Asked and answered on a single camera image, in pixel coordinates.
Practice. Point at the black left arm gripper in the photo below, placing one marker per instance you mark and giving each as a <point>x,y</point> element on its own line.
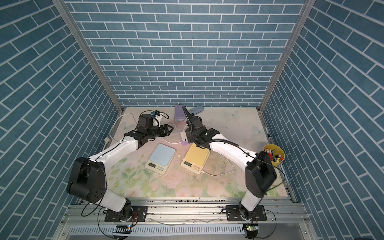
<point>164,131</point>

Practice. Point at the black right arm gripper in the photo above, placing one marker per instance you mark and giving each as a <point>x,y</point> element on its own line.
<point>189,136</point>

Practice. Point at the yellow top kitchen scale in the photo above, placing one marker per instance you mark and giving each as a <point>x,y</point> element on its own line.
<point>195,159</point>

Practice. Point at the blue top kitchen scale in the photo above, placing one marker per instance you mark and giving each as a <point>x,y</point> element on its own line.
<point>160,159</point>

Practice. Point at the white charger adapter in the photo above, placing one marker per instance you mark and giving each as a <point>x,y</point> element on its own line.
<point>184,137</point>

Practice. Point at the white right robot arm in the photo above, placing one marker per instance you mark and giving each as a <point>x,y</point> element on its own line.
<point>260,174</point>

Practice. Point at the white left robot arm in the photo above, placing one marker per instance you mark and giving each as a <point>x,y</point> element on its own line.
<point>88,179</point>

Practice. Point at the yellow cup with pens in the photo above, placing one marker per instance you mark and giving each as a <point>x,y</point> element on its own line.
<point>275,153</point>

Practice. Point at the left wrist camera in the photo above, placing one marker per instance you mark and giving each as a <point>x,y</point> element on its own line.
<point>158,116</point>

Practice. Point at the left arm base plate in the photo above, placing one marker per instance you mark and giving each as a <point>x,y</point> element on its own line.
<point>133,214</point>

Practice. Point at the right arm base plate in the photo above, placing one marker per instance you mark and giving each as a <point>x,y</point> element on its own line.
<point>236,213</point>

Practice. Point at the aluminium front rail frame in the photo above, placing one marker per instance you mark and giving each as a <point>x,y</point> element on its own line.
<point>200,219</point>

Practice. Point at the aluminium corner post left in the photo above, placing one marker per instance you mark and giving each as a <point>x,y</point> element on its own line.
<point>76,32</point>

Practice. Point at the aluminium corner post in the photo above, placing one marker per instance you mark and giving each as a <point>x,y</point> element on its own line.
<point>307,7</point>
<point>76,32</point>

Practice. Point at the aluminium corner post right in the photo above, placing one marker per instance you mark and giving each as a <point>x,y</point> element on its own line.
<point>307,7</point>

